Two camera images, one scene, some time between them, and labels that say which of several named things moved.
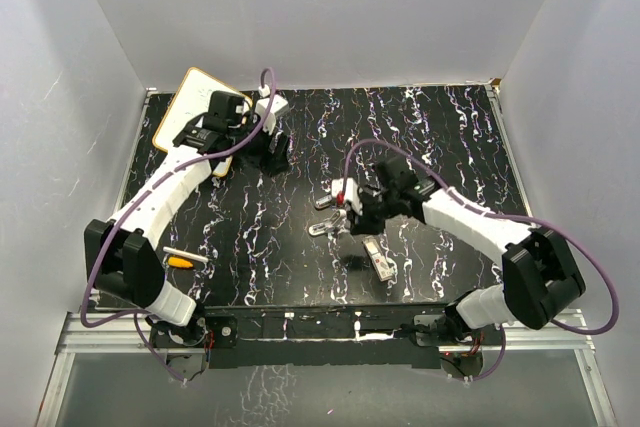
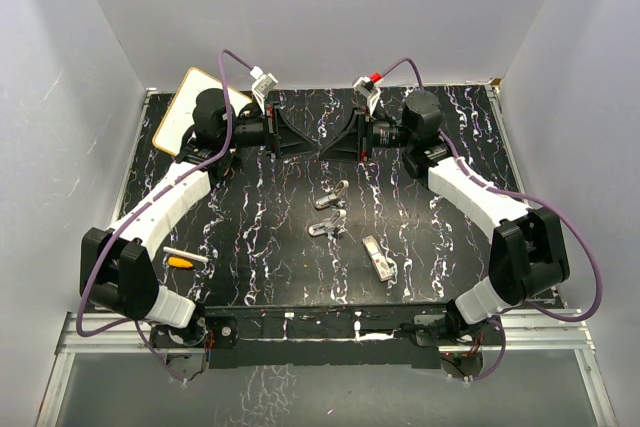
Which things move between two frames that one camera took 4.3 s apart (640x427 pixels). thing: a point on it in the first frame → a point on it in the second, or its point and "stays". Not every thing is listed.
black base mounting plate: x=320 y=336 stays
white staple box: x=379 y=259 stays
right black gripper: x=363 y=224 → x=345 y=146
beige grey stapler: x=322 y=202 stays
